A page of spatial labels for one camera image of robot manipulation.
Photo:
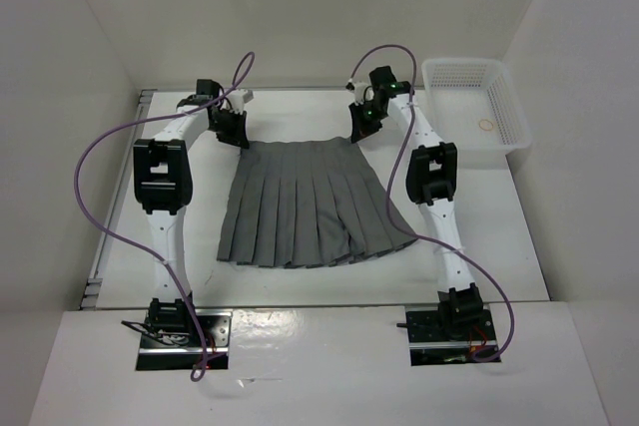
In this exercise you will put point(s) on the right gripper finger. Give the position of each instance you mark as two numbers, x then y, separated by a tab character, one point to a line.
372	127
358	123

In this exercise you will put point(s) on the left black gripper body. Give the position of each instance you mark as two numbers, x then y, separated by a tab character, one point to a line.
226	115

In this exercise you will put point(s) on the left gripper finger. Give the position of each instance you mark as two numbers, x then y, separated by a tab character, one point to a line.
241	131
228	136

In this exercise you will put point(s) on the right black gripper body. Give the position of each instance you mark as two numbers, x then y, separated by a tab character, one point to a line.
372	113

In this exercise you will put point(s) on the grey pleated skirt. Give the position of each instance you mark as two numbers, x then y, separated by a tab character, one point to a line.
308	204

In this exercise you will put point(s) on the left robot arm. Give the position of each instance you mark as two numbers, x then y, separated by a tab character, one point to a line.
163	186

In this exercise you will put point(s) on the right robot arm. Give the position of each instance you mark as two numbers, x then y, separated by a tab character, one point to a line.
430	183

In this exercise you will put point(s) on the white plastic basket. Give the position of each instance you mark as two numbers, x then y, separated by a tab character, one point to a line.
459	92

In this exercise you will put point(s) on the rubber band in basket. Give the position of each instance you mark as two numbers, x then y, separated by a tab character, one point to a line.
485	125

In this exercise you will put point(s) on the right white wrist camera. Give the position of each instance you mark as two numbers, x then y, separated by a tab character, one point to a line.
362	91

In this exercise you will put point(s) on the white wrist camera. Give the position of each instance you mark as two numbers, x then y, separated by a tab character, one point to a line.
237	100
362	91

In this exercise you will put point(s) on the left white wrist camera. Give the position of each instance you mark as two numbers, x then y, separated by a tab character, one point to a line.
237	100

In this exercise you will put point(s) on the aluminium table edge rail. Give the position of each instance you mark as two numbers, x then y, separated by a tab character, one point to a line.
94	281

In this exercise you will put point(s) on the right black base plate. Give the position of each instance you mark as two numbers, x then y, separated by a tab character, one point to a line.
431	341

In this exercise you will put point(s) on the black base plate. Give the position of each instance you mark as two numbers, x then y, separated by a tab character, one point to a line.
172	351
431	341

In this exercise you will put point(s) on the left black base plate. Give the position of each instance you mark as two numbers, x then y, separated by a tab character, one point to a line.
172	351

